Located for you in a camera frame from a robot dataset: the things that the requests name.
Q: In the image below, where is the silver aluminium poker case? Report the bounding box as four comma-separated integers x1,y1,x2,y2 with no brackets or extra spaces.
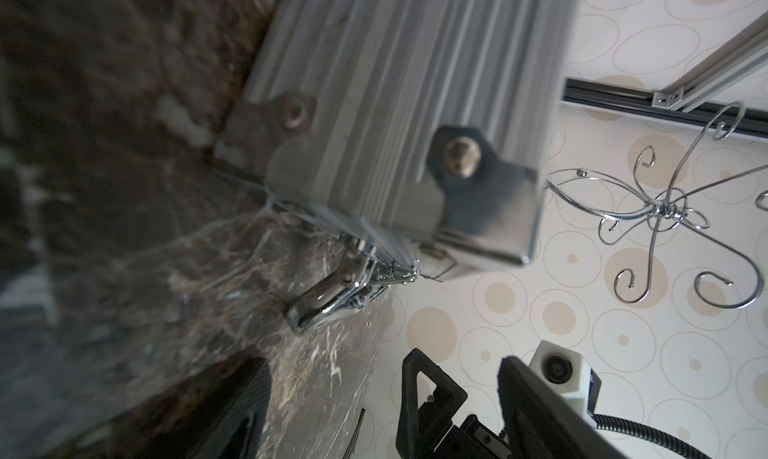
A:
212,0,580,334

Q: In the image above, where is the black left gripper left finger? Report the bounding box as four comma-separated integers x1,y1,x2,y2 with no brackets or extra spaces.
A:
77,352,272,458

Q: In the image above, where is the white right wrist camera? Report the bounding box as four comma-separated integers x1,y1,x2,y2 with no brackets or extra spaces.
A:
529,341,602,428

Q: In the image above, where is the horizontal aluminium rail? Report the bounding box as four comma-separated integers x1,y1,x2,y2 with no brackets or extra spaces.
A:
651,12,767,112

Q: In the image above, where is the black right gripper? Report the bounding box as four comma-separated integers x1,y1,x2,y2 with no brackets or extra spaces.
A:
396,348,513,459

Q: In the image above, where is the chrome hook stand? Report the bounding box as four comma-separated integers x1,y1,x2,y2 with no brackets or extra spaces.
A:
545,101,767,310

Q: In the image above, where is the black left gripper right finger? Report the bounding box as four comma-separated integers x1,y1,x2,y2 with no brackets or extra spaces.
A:
497,356,623,459

